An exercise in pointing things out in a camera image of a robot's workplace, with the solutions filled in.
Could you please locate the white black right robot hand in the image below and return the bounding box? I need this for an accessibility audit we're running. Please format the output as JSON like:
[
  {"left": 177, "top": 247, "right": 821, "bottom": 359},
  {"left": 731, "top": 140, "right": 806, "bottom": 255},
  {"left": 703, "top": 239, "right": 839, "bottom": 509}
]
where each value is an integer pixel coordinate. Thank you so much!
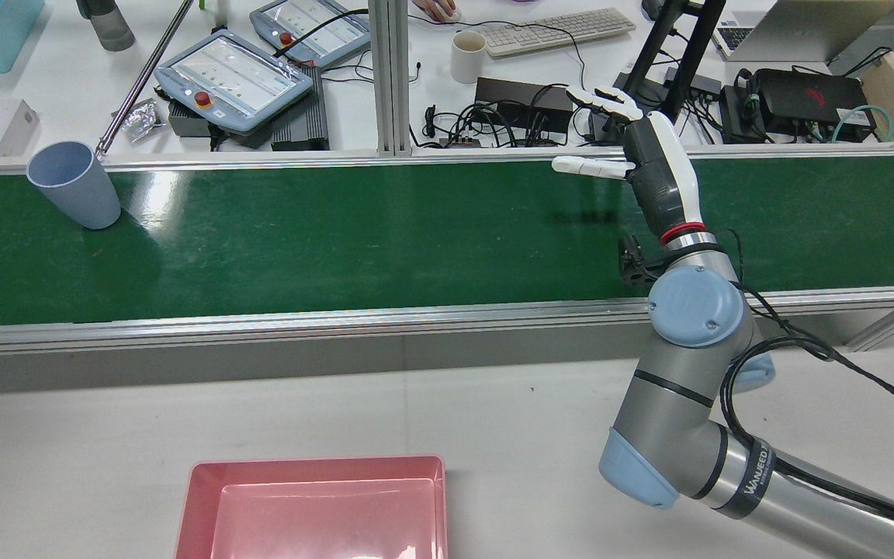
[{"left": 552, "top": 85, "right": 709, "bottom": 246}]

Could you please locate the pale blue plastic cup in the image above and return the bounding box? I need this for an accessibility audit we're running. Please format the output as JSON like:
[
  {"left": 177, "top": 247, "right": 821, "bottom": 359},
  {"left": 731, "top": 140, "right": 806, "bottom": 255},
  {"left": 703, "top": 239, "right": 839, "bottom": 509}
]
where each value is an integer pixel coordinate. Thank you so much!
[{"left": 26, "top": 141, "right": 122, "bottom": 231}]

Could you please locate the black docking box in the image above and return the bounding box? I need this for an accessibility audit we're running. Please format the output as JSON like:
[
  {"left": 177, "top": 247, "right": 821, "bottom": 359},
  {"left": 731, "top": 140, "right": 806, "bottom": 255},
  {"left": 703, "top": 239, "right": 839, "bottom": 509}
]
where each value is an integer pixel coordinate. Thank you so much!
[{"left": 475, "top": 76, "right": 574, "bottom": 134}]

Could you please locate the black finned metal box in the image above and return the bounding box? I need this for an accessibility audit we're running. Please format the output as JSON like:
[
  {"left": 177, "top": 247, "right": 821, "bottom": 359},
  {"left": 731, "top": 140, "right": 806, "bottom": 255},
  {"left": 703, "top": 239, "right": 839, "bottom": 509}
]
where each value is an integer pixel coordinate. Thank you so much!
[{"left": 271, "top": 65, "right": 331, "bottom": 151}]

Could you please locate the black box with red logo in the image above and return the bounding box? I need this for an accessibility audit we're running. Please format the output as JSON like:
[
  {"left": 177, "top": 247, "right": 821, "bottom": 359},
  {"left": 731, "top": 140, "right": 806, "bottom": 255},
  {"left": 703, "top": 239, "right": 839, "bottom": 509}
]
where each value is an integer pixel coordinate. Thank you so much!
[{"left": 754, "top": 68, "right": 878, "bottom": 142}]

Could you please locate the grey metal box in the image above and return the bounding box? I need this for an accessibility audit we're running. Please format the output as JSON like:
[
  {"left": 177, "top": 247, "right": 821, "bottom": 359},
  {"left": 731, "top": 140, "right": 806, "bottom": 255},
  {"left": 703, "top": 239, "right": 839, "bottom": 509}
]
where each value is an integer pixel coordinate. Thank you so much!
[{"left": 168, "top": 99, "right": 219, "bottom": 139}]

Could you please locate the small white box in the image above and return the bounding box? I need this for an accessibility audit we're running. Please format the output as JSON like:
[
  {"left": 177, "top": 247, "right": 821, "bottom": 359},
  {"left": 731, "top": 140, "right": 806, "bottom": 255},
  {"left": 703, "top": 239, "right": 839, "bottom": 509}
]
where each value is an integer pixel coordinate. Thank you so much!
[{"left": 0, "top": 99, "right": 41, "bottom": 158}]

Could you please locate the pink plastic box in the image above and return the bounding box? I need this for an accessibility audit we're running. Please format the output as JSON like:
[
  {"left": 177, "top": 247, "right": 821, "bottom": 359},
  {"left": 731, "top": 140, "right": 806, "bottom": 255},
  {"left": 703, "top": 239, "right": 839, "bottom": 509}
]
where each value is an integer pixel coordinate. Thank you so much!
[{"left": 174, "top": 455, "right": 448, "bottom": 559}]

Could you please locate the white mug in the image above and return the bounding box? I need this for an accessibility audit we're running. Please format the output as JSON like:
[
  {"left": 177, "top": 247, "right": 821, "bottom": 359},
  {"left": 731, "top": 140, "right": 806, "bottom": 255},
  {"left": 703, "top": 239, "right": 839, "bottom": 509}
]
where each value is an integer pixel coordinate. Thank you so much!
[{"left": 450, "top": 30, "right": 488, "bottom": 85}]

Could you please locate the black power adapter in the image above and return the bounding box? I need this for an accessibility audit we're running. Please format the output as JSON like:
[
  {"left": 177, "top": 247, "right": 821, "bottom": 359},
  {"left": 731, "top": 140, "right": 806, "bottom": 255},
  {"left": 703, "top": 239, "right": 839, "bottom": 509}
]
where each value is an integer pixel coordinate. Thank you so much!
[{"left": 720, "top": 70, "right": 766, "bottom": 144}]

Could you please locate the black hub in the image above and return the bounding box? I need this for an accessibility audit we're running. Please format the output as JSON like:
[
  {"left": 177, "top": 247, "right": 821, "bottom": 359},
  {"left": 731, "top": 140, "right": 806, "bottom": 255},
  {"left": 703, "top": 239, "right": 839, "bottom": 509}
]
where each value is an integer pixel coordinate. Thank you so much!
[{"left": 663, "top": 66, "right": 724, "bottom": 100}]

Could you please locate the grey blue teach pendant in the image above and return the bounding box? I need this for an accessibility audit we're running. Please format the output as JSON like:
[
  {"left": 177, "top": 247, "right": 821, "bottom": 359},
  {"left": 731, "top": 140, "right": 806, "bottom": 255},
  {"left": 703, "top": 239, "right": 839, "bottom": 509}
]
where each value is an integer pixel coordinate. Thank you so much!
[
  {"left": 249, "top": 0, "right": 372, "bottom": 70},
  {"left": 154, "top": 30, "right": 315, "bottom": 135}
]

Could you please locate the white keyboard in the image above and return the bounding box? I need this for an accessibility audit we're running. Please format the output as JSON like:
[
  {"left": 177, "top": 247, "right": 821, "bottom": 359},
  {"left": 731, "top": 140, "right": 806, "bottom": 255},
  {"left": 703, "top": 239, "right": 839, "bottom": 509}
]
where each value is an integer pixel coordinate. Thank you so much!
[{"left": 481, "top": 8, "right": 638, "bottom": 59}]

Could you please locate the black monitor stand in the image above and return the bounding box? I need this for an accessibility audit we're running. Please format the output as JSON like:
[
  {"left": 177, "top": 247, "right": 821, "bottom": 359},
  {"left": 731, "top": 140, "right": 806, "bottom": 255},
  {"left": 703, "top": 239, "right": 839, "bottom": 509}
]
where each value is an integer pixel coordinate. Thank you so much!
[{"left": 589, "top": 0, "right": 727, "bottom": 146}]

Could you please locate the silver laptop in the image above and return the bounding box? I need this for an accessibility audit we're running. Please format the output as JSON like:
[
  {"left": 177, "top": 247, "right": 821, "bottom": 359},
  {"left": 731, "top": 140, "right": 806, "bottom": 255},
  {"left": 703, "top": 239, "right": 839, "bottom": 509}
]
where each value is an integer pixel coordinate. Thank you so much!
[{"left": 711, "top": 0, "right": 894, "bottom": 64}]

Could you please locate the green belt conveyor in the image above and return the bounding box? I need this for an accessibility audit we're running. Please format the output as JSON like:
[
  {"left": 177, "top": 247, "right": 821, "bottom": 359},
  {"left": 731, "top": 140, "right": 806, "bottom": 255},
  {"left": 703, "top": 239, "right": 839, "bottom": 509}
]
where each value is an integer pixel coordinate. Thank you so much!
[{"left": 0, "top": 144, "right": 894, "bottom": 358}]

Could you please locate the metal pole with clamp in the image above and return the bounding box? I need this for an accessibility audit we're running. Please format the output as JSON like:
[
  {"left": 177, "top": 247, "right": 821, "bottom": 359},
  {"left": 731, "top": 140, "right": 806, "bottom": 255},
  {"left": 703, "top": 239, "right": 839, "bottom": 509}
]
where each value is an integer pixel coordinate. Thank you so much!
[{"left": 95, "top": 0, "right": 196, "bottom": 161}]

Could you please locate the clear bag with black parts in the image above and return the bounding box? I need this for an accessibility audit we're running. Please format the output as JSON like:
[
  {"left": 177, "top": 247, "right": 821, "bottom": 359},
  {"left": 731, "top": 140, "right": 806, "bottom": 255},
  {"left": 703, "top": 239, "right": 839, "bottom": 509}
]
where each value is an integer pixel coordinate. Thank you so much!
[{"left": 121, "top": 99, "right": 166, "bottom": 144}]

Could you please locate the grey bottle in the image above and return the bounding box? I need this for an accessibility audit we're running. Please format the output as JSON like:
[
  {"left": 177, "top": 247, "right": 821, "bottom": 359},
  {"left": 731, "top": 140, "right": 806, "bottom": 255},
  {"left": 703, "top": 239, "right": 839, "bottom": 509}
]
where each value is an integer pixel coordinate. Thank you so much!
[{"left": 77, "top": 0, "right": 136, "bottom": 53}]

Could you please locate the aluminium profile post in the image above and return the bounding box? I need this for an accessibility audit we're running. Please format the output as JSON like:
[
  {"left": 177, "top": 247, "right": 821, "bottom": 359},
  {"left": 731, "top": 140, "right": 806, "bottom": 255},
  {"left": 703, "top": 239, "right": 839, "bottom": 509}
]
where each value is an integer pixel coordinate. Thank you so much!
[{"left": 368, "top": 0, "right": 413, "bottom": 158}]

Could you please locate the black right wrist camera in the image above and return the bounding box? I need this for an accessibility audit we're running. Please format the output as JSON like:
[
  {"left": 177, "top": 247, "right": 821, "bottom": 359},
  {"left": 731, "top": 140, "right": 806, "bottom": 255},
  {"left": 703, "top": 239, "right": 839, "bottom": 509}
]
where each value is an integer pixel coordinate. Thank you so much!
[{"left": 619, "top": 235, "right": 669, "bottom": 288}]

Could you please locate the black pendant cable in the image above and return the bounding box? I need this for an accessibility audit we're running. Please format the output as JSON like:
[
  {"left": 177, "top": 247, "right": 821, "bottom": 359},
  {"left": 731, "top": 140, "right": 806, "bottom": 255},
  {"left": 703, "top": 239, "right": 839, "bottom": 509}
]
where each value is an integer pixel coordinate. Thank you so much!
[{"left": 272, "top": 8, "right": 370, "bottom": 59}]

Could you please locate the black cable tangle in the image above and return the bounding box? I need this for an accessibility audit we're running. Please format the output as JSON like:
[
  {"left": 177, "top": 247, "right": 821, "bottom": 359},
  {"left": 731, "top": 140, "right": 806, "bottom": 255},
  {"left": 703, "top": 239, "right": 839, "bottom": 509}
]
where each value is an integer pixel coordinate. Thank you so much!
[{"left": 422, "top": 101, "right": 572, "bottom": 150}]

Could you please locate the teal cable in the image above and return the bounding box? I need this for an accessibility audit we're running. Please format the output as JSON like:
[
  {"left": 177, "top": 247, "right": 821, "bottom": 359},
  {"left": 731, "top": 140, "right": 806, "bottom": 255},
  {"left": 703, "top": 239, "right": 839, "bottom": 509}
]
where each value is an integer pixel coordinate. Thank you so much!
[{"left": 831, "top": 103, "right": 894, "bottom": 144}]

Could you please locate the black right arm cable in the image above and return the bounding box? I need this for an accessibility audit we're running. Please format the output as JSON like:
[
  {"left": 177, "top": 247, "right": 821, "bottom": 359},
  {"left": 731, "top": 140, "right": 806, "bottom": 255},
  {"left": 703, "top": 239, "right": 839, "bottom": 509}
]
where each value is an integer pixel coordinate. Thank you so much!
[{"left": 719, "top": 229, "right": 894, "bottom": 538}]

